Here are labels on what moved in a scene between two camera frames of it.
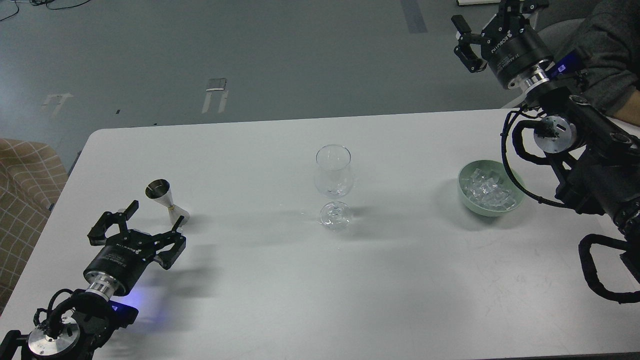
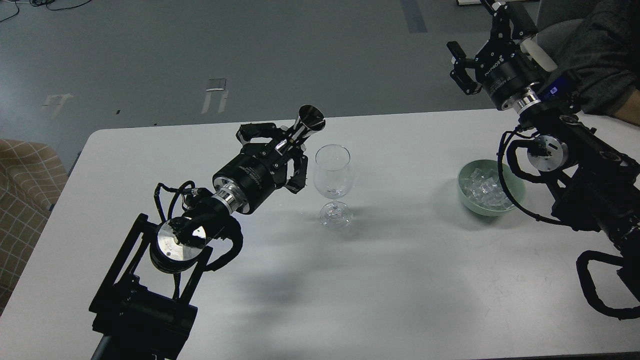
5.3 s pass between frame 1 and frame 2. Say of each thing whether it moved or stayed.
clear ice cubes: stayed
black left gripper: moved
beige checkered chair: stayed
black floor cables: stayed
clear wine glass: stayed
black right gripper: moved
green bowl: stayed
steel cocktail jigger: moved
